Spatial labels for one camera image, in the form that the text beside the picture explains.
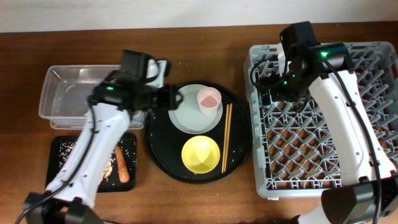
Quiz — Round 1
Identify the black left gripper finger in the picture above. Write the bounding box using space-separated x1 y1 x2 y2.
161 99 182 111
164 84 183 103

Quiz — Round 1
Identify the grey round plate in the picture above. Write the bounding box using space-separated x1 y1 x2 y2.
169 84 223 134

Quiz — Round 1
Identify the pink plastic cup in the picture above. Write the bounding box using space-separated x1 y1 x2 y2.
197 87 222 115

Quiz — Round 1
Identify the yellow plastic bowl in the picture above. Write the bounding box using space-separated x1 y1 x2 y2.
181 136 221 174

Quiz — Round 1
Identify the pile of peanut shells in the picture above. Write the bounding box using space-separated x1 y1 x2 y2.
101 159 113 181

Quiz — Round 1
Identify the orange carrot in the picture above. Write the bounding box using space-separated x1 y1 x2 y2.
115 146 130 183

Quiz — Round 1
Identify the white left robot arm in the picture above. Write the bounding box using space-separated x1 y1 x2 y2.
16 50 183 223

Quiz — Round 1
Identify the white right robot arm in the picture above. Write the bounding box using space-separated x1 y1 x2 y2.
254 21 397 223

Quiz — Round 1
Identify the grey plastic dishwasher rack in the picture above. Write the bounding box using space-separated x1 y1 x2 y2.
244 42 397 199

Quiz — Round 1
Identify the round black tray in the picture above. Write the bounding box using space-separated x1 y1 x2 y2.
144 81 252 184

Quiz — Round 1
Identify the right wooden chopstick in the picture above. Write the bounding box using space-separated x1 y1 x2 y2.
224 103 233 173

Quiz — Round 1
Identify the clear plastic bin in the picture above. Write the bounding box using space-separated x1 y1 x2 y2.
38 64 149 131

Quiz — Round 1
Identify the black rectangular tray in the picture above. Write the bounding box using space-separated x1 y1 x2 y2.
45 133 137 193

